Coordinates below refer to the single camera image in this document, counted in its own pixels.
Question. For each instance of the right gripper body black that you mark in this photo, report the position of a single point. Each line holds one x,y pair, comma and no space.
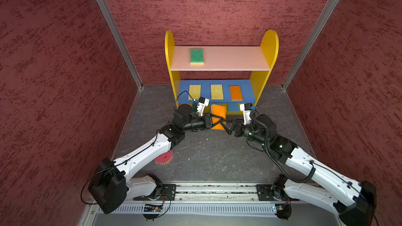
246,131

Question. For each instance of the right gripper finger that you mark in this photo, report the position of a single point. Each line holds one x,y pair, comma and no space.
227,126
233,121

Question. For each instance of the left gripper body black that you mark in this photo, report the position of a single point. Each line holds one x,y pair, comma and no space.
197,122

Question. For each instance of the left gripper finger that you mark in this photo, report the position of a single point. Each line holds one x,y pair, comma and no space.
218,125
217,119

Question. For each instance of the orange sponge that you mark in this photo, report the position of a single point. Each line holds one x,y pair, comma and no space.
235,93
218,110

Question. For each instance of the blue sponge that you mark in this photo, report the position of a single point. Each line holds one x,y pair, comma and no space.
233,107

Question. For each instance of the yellow sponge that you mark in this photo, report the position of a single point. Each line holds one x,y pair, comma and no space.
217,92
194,92

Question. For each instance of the pink round smiley sponge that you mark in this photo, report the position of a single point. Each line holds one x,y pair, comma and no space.
164,158

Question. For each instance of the dark yellow scouring pad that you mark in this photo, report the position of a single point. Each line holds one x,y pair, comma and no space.
197,56

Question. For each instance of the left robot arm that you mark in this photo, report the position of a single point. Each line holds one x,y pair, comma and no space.
113,181

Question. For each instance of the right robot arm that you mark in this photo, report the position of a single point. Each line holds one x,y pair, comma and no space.
304,177

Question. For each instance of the yellow shelf pink blue boards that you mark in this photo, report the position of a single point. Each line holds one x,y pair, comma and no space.
258,60

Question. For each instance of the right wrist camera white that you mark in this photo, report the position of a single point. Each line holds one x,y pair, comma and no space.
246,109

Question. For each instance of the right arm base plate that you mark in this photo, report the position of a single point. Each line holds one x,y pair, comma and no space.
266,193

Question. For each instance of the aluminium mounting rail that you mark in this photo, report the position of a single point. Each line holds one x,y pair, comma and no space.
216,191

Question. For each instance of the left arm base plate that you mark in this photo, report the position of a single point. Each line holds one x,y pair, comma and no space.
166,192

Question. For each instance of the right electronics board with wires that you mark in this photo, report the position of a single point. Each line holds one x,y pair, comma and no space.
283,211

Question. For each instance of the electronics board with wires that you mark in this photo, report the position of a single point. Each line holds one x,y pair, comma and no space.
283,211
153,208

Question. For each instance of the left electronics board with wires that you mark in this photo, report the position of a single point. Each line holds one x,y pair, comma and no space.
153,208

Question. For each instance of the white slotted cable duct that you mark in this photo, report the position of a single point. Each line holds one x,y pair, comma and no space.
205,209

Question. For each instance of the right aluminium corner post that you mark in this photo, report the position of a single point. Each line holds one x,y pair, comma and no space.
319,25

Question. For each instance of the aluminium corner post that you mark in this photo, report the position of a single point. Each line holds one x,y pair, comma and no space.
319,25
107,14

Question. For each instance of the left aluminium corner post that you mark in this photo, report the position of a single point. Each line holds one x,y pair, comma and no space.
107,14

